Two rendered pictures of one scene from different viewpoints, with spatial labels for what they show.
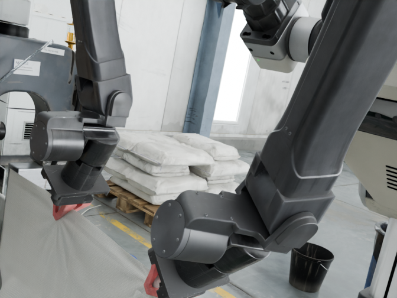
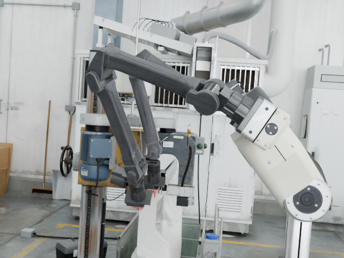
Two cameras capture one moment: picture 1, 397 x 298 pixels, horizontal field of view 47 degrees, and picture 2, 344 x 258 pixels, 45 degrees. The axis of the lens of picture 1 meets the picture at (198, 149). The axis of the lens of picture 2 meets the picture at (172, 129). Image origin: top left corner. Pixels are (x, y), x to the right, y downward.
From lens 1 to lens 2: 1.41 m
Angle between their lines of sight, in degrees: 53
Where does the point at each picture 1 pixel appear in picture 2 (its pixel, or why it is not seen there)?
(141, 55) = not seen: outside the picture
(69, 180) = (148, 179)
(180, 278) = (131, 197)
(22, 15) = (168, 124)
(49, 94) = (178, 154)
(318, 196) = (131, 165)
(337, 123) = (122, 145)
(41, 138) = not seen: hidden behind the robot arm
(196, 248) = (114, 180)
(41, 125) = not seen: hidden behind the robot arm
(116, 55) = (152, 135)
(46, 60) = (176, 141)
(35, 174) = (173, 188)
